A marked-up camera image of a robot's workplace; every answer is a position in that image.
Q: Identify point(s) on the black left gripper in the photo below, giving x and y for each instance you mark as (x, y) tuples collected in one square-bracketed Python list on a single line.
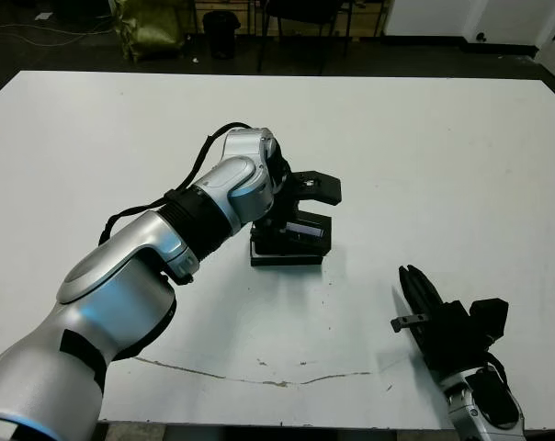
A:
[(282, 202)]

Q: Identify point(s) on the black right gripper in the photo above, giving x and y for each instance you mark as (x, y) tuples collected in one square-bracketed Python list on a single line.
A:
[(452, 340)]

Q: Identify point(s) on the black box lid with print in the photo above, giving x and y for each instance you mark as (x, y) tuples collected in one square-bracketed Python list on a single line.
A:
[(314, 239)]

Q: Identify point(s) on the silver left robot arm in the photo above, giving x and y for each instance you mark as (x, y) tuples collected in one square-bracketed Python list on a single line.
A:
[(121, 285)]

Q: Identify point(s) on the black box base white insert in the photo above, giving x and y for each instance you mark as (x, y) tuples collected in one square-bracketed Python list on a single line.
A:
[(282, 260)]

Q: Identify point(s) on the black floor bin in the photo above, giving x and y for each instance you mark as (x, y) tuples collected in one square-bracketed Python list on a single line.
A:
[(221, 36)]

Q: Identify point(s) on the black mesh office chair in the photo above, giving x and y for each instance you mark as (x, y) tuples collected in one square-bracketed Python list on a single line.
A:
[(305, 10)]

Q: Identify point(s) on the yellow-green plastic bag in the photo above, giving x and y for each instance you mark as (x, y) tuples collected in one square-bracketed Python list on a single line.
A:
[(149, 30)]

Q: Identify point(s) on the white paper sheet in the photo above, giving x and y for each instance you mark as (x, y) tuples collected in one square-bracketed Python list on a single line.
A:
[(43, 16)]

